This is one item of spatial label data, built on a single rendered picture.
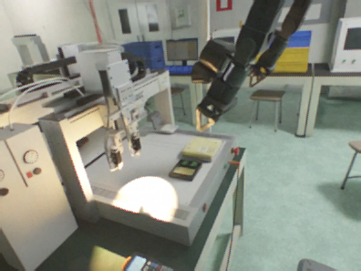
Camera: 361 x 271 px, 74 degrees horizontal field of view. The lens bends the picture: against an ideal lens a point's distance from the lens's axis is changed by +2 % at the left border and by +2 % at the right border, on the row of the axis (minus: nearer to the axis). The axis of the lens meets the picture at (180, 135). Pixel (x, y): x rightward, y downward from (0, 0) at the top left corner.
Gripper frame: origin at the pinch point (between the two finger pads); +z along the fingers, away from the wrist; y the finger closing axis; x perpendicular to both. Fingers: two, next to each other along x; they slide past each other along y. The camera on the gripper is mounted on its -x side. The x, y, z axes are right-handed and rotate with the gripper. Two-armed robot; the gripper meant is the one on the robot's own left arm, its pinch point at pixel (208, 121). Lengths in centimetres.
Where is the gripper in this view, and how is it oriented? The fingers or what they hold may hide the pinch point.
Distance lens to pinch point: 71.0
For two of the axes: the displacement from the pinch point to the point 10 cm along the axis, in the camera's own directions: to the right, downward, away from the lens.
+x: 7.8, 5.9, -2.2
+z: -3.4, 6.9, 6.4
